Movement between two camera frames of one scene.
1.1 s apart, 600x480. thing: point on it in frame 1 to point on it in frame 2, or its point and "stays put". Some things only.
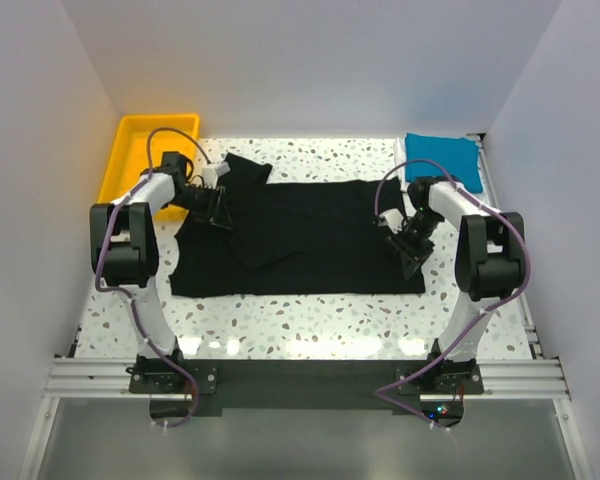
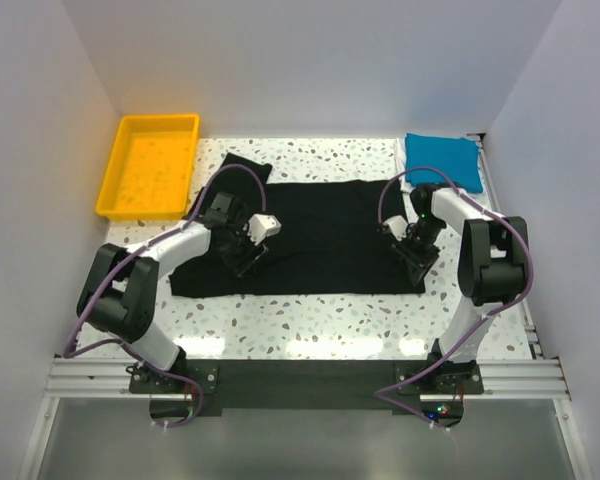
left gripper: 215,211 to 242,263
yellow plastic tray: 129,157 stays put
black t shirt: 294,238 stays put
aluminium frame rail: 107,379 stays put
